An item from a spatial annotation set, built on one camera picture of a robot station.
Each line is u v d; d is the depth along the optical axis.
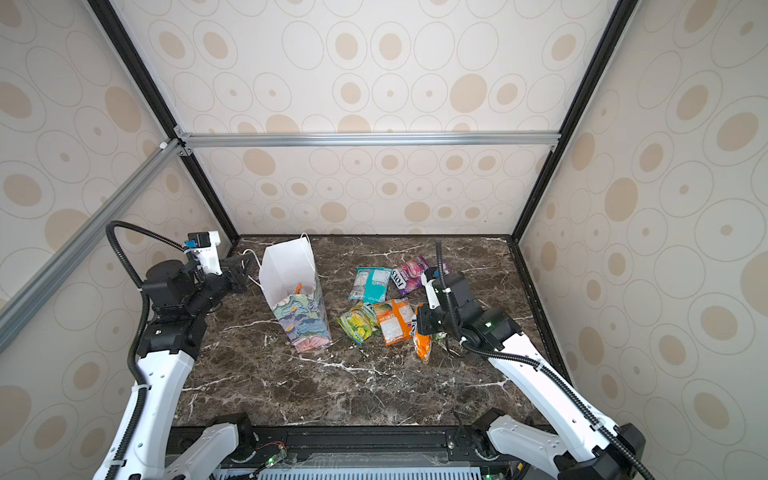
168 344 0.49
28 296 0.53
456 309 0.53
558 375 0.43
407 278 1.03
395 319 0.92
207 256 0.60
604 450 0.38
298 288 0.90
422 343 0.73
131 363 0.46
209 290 0.59
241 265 0.67
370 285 1.02
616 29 0.70
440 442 0.75
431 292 0.57
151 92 0.80
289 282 0.92
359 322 0.92
